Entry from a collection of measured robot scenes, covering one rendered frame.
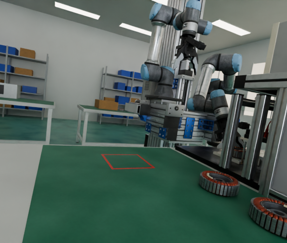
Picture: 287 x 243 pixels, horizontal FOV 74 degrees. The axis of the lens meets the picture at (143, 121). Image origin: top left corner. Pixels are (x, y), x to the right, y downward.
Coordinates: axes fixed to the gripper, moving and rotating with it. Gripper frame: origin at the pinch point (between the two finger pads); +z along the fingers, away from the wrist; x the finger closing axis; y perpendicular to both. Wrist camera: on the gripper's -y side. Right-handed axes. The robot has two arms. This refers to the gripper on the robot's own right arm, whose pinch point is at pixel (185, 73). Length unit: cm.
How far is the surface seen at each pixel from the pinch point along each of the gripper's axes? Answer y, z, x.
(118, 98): 578, 19, -166
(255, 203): -57, 37, 19
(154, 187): -39, 40, 34
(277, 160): -51, 29, 2
